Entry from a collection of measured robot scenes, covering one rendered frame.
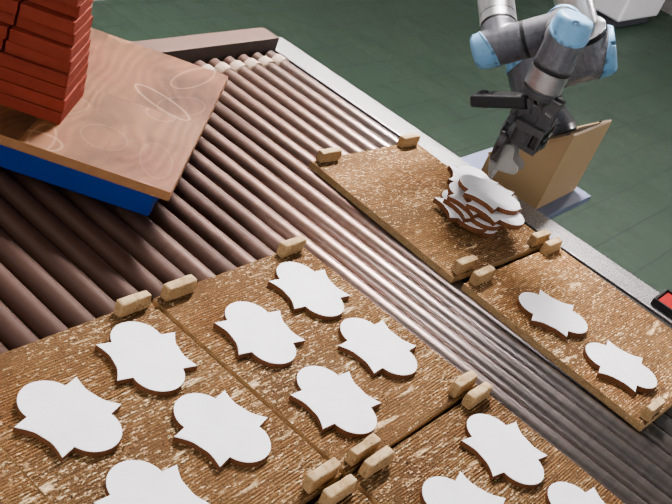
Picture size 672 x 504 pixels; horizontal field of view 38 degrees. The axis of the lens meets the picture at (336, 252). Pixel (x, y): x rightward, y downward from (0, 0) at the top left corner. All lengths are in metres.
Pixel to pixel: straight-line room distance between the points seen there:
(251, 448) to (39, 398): 0.28
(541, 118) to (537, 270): 0.31
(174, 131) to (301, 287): 0.37
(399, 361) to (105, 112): 0.67
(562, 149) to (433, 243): 0.53
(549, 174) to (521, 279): 0.47
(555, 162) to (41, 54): 1.22
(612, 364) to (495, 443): 0.39
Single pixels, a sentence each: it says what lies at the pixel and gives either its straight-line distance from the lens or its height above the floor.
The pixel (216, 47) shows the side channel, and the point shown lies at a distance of 2.40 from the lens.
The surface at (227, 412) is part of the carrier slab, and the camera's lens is 1.37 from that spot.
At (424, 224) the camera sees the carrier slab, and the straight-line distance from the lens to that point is 1.99.
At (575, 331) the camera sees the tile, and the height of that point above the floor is 0.95.
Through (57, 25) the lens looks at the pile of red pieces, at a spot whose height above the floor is 1.21.
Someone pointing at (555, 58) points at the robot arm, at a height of 1.33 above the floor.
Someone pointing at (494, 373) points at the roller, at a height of 0.92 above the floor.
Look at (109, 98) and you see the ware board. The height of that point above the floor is 1.04.
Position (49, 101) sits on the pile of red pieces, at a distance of 1.69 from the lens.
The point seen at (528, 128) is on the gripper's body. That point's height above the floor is 1.19.
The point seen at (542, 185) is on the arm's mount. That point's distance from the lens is 2.39.
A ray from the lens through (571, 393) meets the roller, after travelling 1.78.
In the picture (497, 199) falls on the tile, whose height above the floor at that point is 1.01.
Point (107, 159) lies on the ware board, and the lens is 1.64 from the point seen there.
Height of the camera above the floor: 1.87
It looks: 31 degrees down
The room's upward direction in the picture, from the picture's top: 22 degrees clockwise
